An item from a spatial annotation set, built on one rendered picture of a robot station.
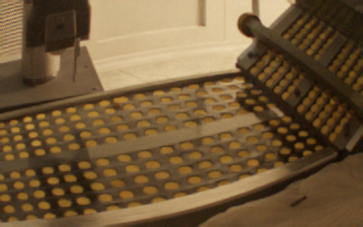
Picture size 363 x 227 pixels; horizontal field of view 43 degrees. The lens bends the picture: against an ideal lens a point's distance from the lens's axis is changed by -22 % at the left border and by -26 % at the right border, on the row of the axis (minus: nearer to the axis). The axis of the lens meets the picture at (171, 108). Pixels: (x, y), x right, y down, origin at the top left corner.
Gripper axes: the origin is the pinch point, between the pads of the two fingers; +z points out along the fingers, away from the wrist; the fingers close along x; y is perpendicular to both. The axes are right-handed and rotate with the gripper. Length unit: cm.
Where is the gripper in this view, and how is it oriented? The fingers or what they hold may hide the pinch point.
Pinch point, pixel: (53, 83)
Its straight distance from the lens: 58.0
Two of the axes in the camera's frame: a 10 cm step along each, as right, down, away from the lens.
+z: -0.2, 8.9, 4.5
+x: 9.5, -1.2, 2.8
